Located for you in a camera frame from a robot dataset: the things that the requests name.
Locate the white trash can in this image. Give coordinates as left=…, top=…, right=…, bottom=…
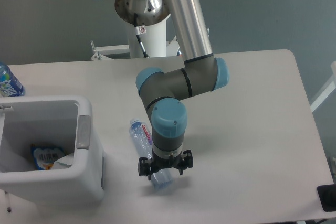
left=1, top=95, right=104, bottom=205

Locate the white pedestal foot bracket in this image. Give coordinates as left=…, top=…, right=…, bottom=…
left=91, top=25, right=183, bottom=60

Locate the blue labelled water bottle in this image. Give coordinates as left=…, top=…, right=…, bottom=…
left=1, top=62, right=25, bottom=97

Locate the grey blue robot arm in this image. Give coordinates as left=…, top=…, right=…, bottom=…
left=116, top=0, right=229, bottom=177

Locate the clear plastic bottle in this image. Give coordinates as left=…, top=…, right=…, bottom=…
left=129, top=119, right=173, bottom=190

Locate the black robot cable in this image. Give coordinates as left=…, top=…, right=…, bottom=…
left=133, top=13, right=150, bottom=58

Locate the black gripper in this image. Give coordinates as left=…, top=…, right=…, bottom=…
left=138, top=150, right=193, bottom=180

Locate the black device at table edge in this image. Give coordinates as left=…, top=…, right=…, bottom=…
left=317, top=184, right=335, bottom=212

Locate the white paper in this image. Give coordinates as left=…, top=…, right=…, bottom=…
left=51, top=153, right=74, bottom=170

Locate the blue snack packet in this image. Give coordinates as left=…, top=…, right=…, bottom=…
left=30, top=145, right=65, bottom=170

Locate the white frame bar right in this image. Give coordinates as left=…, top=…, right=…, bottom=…
left=310, top=61, right=335, bottom=113

